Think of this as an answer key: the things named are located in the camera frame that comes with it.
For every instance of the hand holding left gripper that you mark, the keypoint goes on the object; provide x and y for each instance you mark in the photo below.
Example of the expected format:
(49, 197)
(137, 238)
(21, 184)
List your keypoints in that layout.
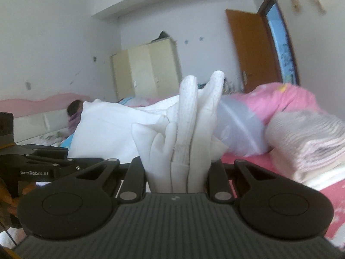
(12, 203)

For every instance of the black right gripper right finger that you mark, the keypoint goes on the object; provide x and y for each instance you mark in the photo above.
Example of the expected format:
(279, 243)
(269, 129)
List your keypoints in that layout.
(218, 185)

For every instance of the pink grey floral quilt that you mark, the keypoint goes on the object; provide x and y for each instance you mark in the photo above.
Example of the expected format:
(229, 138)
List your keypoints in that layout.
(266, 107)

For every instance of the cream wooden wardrobe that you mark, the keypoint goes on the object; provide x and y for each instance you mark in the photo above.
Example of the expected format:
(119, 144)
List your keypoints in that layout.
(150, 70)

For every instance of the white sweatshirt with orange print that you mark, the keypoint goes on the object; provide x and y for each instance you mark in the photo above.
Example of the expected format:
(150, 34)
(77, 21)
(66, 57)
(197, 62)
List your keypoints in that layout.
(103, 132)

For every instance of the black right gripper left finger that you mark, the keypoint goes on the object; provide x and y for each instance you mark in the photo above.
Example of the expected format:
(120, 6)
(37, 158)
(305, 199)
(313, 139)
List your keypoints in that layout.
(133, 188)

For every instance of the sleeping person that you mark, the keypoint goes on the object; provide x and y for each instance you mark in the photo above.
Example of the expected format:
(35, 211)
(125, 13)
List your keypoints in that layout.
(74, 111)

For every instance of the dark door frame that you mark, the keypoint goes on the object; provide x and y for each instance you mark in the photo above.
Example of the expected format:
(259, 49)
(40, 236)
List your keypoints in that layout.
(282, 44)

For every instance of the pink padded headboard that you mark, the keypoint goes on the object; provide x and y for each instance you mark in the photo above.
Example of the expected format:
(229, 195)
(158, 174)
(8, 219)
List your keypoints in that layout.
(35, 118)

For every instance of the pink checkered folded towel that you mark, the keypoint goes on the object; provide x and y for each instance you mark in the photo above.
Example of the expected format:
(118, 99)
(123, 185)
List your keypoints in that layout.
(305, 144)

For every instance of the white green patterned blanket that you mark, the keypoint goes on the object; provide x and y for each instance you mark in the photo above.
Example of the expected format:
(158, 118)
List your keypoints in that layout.
(53, 139)

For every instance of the red floral bed sheet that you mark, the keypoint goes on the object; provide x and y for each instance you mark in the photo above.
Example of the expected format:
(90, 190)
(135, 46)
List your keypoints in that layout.
(335, 194)

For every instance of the brown wooden door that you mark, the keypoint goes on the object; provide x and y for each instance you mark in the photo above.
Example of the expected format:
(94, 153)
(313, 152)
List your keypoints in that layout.
(255, 50)

